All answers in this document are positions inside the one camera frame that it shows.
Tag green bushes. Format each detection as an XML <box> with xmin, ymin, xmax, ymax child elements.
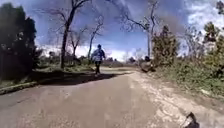
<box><xmin>159</xmin><ymin>21</ymin><xmax>224</xmax><ymax>98</ymax></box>

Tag person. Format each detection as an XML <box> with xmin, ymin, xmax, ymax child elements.
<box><xmin>90</xmin><ymin>43</ymin><xmax>107</xmax><ymax>76</ymax></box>

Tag robot's own part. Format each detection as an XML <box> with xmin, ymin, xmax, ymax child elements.
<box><xmin>184</xmin><ymin>111</ymin><xmax>201</xmax><ymax>128</ymax></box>

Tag thin bare tree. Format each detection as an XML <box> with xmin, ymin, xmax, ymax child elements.
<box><xmin>84</xmin><ymin>14</ymin><xmax>106</xmax><ymax>62</ymax></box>

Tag big dark tree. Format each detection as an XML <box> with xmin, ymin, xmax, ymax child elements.
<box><xmin>0</xmin><ymin>2</ymin><xmax>42</xmax><ymax>81</ymax></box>

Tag concrete kerb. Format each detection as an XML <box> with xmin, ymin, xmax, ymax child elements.
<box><xmin>0</xmin><ymin>80</ymin><xmax>40</xmax><ymax>96</ymax></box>

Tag small bare tree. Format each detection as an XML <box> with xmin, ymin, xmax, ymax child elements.
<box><xmin>67</xmin><ymin>29</ymin><xmax>85</xmax><ymax>62</ymax></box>

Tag tall bare tree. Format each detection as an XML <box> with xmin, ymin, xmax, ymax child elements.
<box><xmin>35</xmin><ymin>0</ymin><xmax>93</xmax><ymax>71</ymax></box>

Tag brown gravel dirt path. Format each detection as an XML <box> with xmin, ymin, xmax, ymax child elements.
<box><xmin>0</xmin><ymin>66</ymin><xmax>224</xmax><ymax>128</ymax></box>

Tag green bushy tree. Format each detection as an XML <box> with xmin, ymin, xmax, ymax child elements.
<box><xmin>151</xmin><ymin>25</ymin><xmax>181</xmax><ymax>68</ymax></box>

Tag grass strip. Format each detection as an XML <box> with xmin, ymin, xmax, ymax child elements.
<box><xmin>0</xmin><ymin>62</ymin><xmax>98</xmax><ymax>90</ymax></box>

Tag pale bare tree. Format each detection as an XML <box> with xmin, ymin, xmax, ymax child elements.
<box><xmin>116</xmin><ymin>0</ymin><xmax>162</xmax><ymax>60</ymax></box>

